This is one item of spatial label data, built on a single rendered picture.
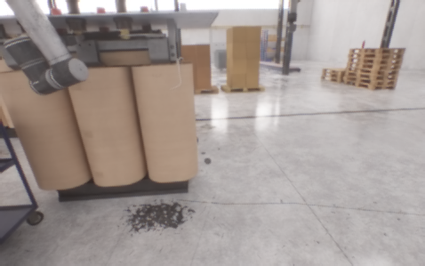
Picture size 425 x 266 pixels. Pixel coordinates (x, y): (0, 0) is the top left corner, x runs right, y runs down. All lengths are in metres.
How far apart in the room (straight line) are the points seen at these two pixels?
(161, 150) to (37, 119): 0.84
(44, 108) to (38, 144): 0.28
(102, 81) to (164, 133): 0.51
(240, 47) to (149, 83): 4.82
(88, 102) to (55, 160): 0.53
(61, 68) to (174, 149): 0.84
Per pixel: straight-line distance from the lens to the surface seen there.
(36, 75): 1.28
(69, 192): 2.17
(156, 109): 1.46
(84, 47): 1.57
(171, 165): 1.62
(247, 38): 6.15
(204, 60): 6.06
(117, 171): 1.73
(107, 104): 1.54
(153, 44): 1.45
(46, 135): 1.81
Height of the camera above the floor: 1.15
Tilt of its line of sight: 22 degrees down
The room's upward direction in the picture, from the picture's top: 2 degrees counter-clockwise
